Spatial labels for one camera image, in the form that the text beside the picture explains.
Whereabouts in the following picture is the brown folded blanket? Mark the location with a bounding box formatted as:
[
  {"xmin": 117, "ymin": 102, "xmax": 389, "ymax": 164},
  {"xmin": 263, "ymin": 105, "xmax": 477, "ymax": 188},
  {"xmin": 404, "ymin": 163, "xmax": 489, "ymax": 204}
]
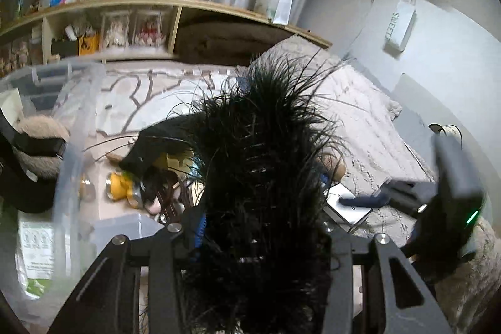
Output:
[{"xmin": 174, "ymin": 17, "xmax": 290, "ymax": 66}]

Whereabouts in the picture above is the translucent small plastic box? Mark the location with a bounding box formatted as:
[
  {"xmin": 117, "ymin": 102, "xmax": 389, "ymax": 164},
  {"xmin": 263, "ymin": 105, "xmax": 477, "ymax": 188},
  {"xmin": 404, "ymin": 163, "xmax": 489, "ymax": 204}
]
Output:
[{"xmin": 92, "ymin": 213, "xmax": 165, "ymax": 241}]

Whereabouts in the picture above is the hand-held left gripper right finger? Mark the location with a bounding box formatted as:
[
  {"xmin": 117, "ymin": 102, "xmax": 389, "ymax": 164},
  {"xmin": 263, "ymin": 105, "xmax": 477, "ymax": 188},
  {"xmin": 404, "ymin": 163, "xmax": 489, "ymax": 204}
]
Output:
[{"xmin": 321, "ymin": 231, "xmax": 455, "ymax": 334}]

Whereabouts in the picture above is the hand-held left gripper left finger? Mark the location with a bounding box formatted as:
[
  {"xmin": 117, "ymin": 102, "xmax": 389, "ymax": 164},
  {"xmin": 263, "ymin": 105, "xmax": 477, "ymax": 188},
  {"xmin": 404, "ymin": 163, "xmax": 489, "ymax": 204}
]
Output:
[{"xmin": 47, "ymin": 209, "xmax": 208, "ymax": 334}]

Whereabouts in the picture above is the black organizer box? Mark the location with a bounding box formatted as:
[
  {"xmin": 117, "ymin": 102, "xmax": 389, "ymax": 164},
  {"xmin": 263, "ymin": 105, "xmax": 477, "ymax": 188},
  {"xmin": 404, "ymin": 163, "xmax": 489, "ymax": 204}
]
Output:
[{"xmin": 51, "ymin": 39, "xmax": 81, "ymax": 57}]

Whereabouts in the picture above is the black feather duster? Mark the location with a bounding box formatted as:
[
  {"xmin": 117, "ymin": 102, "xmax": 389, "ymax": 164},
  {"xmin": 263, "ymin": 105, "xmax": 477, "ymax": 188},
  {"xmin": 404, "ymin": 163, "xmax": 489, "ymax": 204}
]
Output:
[{"xmin": 84, "ymin": 48, "xmax": 376, "ymax": 334}]

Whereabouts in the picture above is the white tablet with grey frame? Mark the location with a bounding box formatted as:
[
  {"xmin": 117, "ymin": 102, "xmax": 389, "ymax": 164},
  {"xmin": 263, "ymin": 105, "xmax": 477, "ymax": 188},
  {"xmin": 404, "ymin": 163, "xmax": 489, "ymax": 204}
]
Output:
[{"xmin": 324, "ymin": 182, "xmax": 372, "ymax": 235}]

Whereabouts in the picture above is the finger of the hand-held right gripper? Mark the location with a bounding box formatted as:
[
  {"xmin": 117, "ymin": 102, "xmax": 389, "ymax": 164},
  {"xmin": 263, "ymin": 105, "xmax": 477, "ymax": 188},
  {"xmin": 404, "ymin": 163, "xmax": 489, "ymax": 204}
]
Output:
[{"xmin": 338, "ymin": 179, "xmax": 437, "ymax": 219}]

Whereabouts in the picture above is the green white packet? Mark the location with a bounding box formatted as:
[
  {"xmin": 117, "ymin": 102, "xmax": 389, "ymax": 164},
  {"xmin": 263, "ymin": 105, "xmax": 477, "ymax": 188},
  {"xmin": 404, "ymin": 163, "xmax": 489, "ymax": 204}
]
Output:
[{"xmin": 18, "ymin": 220, "xmax": 55, "ymax": 297}]

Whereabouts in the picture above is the black glove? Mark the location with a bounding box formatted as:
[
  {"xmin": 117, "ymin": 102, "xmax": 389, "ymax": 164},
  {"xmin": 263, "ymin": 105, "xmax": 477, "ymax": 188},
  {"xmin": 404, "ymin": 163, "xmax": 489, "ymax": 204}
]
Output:
[{"xmin": 117, "ymin": 115, "xmax": 204, "ymax": 202}]

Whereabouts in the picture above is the wooden shelf unit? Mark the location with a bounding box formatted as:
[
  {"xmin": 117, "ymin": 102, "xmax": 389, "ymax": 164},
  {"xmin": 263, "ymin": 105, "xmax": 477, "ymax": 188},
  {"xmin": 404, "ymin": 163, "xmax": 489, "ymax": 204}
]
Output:
[{"xmin": 0, "ymin": 0, "xmax": 333, "ymax": 64}]

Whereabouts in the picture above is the white hanging bag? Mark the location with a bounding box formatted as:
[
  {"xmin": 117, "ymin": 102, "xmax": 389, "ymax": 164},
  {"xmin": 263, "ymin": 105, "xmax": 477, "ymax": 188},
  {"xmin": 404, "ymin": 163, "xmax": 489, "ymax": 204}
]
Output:
[{"xmin": 384, "ymin": 0, "xmax": 417, "ymax": 53}]

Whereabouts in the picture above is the display case with white doll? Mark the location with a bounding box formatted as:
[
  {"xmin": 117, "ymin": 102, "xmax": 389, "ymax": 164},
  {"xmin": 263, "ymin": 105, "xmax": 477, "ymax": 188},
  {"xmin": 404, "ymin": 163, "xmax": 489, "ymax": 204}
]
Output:
[{"xmin": 100, "ymin": 11, "xmax": 130, "ymax": 49}]

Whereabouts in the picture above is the clear plastic storage bin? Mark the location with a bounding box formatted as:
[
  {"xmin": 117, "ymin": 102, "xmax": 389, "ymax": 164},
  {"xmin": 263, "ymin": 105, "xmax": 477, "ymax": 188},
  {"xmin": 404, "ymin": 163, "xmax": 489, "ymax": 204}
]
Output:
[{"xmin": 0, "ymin": 56, "xmax": 106, "ymax": 319}]

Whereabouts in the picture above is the yellow small box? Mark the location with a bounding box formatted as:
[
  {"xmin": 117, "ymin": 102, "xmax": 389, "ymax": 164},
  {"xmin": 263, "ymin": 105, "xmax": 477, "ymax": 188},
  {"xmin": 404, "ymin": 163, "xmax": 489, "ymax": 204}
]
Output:
[{"xmin": 78, "ymin": 34, "xmax": 100, "ymax": 56}]

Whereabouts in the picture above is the display case with red doll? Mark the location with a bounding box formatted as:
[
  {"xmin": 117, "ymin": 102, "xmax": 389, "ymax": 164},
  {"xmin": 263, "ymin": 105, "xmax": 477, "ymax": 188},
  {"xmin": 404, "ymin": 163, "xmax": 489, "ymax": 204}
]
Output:
[{"xmin": 131, "ymin": 9, "xmax": 163, "ymax": 47}]

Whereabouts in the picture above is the row of small figurines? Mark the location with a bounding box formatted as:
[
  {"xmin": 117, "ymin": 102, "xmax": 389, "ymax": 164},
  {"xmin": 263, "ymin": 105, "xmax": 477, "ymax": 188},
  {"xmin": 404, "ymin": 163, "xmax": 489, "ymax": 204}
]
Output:
[{"xmin": 0, "ymin": 40, "xmax": 32, "ymax": 76}]

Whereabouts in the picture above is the yellow tape roll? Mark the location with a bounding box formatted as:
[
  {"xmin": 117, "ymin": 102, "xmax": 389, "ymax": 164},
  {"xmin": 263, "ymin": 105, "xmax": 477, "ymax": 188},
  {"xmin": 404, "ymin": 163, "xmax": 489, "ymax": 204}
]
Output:
[{"xmin": 105, "ymin": 172, "xmax": 136, "ymax": 202}]

